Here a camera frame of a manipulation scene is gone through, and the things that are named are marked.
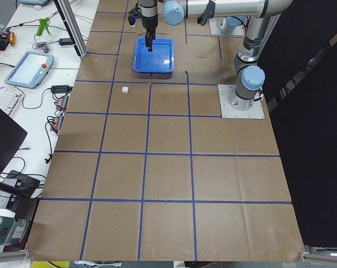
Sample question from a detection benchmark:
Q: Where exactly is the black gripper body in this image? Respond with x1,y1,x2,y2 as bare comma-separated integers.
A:
141,15,158,31

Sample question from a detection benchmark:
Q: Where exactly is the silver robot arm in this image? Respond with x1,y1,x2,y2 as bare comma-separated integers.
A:
161,1,292,111
218,16,245,31

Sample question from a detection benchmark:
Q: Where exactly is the blue plastic tray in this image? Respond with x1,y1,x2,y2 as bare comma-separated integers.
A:
133,37,174,73

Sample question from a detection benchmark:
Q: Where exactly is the black power adapter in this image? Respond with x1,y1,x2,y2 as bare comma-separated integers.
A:
58,38,73,46

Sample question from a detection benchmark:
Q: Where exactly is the green clamp tool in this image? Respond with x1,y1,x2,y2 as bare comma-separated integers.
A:
36,17,51,36

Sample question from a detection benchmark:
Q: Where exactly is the teach pendant tablet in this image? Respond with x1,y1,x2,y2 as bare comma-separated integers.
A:
4,51,55,89

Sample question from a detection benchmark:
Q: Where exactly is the brown paper table cover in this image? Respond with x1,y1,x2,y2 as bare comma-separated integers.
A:
26,1,304,261

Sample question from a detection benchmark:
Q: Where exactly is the white keyboard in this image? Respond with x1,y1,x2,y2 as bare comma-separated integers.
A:
0,89,24,117

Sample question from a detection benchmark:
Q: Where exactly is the black monitor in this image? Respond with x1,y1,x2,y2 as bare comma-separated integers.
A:
0,109,27,171

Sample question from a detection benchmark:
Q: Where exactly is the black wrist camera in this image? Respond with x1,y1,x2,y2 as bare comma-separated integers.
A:
128,8,141,27

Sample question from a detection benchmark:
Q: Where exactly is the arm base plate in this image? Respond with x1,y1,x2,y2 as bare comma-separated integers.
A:
209,17,244,37
218,84,264,119

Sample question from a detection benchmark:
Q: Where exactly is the aluminium frame post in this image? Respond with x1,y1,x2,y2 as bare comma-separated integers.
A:
54,0,88,58

